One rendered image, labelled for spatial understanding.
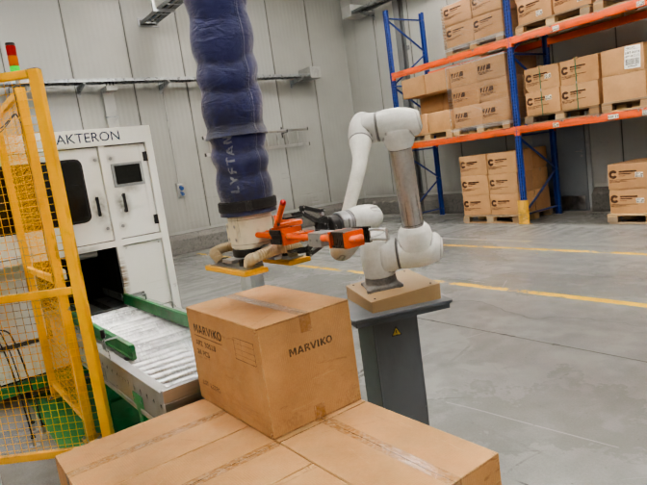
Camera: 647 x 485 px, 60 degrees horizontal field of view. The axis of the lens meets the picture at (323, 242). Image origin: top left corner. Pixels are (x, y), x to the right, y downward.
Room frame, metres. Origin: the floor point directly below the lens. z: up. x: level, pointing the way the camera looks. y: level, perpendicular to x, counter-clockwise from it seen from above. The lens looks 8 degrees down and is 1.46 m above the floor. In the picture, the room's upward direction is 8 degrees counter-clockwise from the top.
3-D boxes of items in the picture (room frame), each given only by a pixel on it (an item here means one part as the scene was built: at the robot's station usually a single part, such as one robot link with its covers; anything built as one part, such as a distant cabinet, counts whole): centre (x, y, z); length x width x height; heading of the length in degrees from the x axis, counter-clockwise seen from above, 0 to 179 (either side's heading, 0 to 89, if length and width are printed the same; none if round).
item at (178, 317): (3.87, 1.16, 0.60); 1.60 x 0.10 x 0.09; 36
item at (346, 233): (1.69, -0.07, 1.22); 0.08 x 0.07 x 0.05; 35
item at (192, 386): (2.48, 0.48, 0.58); 0.70 x 0.03 x 0.06; 126
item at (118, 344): (3.56, 1.59, 0.60); 1.60 x 0.10 x 0.09; 36
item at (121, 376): (3.23, 1.43, 0.50); 2.31 x 0.05 x 0.19; 36
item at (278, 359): (2.18, 0.27, 0.74); 0.60 x 0.40 x 0.40; 36
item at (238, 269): (2.13, 0.35, 1.12); 0.34 x 0.10 x 0.05; 35
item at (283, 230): (1.98, 0.13, 1.22); 0.10 x 0.08 x 0.06; 125
